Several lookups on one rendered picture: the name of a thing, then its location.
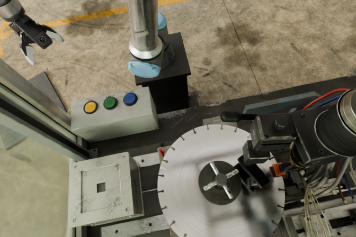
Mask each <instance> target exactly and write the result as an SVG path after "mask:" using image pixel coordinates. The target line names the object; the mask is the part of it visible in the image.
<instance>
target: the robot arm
mask: <svg viewBox="0 0 356 237"><path fill-rule="evenodd" d="M126 1H127V8H128V15H129V22H130V28H131V36H132V38H131V39H130V41H129V51H130V61H129V62H128V69H129V71H130V72H131V73H133V74H134V75H136V76H139V77H143V78H153V77H156V76H158V75H159V72H160V70H161V69H165V68H167V67H169V66H170V65H171V64H172V63H173V62H174V60H175V50H174V48H173V46H172V45H171V43H170V41H169V36H168V30H167V21H166V18H165V16H164V15H163V14H162V13H160V12H158V0H126ZM0 17H1V18H2V19H3V20H4V21H6V22H11V24H9V25H8V26H9V27H10V28H11V29H12V30H13V31H14V32H15V33H16V34H17V35H18V36H19V37H20V41H19V45H20V48H21V50H22V52H23V53H24V55H25V57H26V59H27V60H28V62H29V63H30V64H31V65H34V63H35V61H34V56H33V52H34V47H32V46H31V45H29V44H32V43H34V44H35V43H36V44H37V45H38V46H39V47H40V48H42V49H46V48H47V47H49V46H50V45H51V44H52V43H53V41H52V39H51V38H54V39H56V40H60V41H61V42H64V39H63V38H62V36H60V35H59V34H58V33H57V32H55V31H54V30H53V29H52V28H50V27H49V26H47V25H44V24H43V25H41V24H38V23H36V22H35V21H34V20H33V19H32V18H30V17H29V16H27V15H26V14H25V9H24V8H23V7H22V4H21V3H20V2H19V0H0ZM11 25H12V26H11Z"/></svg>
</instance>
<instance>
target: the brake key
mask: <svg viewBox="0 0 356 237"><path fill-rule="evenodd" d="M124 101H125V103H126V104H133V103H134V102H135V101H136V97H135V95H134V94H132V93H129V94H127V95H126V96H125V97H124Z"/></svg>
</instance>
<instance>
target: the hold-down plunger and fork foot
mask: <svg viewBox="0 0 356 237"><path fill-rule="evenodd" d="M253 136H254V139H256V137H255V132H254V130H253ZM237 160H238V162H239V163H240V164H241V165H242V166H243V168H244V169H245V170H246V171H247V173H248V174H249V175H250V181H251V186H253V185H254V184H256V183H257V185H258V186H259V187H260V188H263V187H264V186H265V185H267V184H268V183H269V182H270V179H269V178H268V177H267V176H266V175H265V174H264V172H263V171H262V170H261V169H260V168H259V167H258V165H257V164H245V162H244V155H242V156H240V157H239V158H238V159H237Z"/></svg>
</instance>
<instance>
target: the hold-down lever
mask: <svg viewBox="0 0 356 237"><path fill-rule="evenodd" d="M257 115H258V114H241V113H239V112H235V111H223V112H222V113H221V115H220V118H221V120H222V121H223V122H232V123H235V122H239V121H240V120H242V121H253V120H254V119H255V118H256V116H257Z"/></svg>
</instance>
